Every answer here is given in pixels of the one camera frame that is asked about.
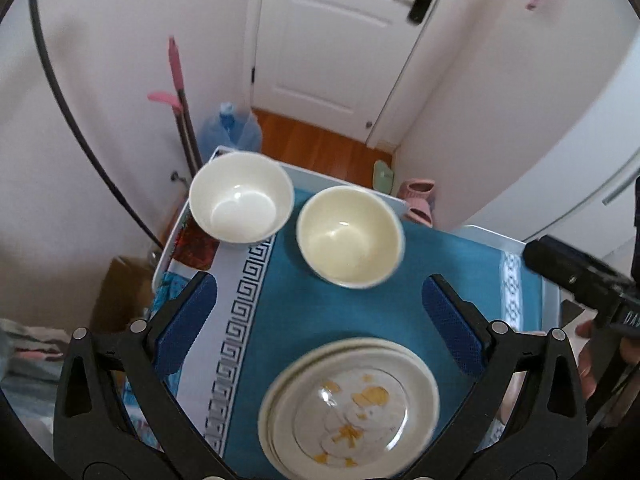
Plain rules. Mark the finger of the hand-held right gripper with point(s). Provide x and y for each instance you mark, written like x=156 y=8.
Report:
x=565 y=265

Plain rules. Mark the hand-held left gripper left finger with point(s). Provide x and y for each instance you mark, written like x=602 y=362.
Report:
x=185 y=330

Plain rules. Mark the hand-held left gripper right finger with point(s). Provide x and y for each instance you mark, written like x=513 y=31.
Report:
x=452 y=330

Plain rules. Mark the yellow duck plate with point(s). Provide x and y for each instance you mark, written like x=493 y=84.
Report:
x=274 y=400

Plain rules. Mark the white duck plate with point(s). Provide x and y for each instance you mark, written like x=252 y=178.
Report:
x=360 y=410

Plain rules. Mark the cream round bowl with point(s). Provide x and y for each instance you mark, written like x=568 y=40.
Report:
x=350 y=240

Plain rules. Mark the white round bowl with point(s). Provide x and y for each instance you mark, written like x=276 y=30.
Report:
x=240 y=195

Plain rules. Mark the person's right hand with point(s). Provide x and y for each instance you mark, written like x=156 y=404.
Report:
x=587 y=370

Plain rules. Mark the brown cardboard box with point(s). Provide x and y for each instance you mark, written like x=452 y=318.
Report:
x=120 y=290

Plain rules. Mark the red patterned cloth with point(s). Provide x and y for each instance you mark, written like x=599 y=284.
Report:
x=195 y=247

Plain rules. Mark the blue patterned tablecloth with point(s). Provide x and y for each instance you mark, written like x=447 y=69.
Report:
x=280 y=300

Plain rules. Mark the pink slipper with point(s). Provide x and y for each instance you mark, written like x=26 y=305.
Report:
x=417 y=214
x=417 y=191

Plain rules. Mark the white wardrobe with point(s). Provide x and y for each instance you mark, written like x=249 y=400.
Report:
x=525 y=135

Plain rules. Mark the blue striped cloth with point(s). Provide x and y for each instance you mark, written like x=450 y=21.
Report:
x=30 y=375

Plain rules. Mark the light green slipper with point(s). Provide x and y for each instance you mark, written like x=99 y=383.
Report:
x=383 y=175

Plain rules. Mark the large blue water bottle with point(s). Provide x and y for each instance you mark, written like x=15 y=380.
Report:
x=230 y=132

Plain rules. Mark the pink mop and broom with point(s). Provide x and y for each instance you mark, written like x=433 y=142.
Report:
x=176 y=67

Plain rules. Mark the white panel door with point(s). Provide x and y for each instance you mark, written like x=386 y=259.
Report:
x=325 y=60

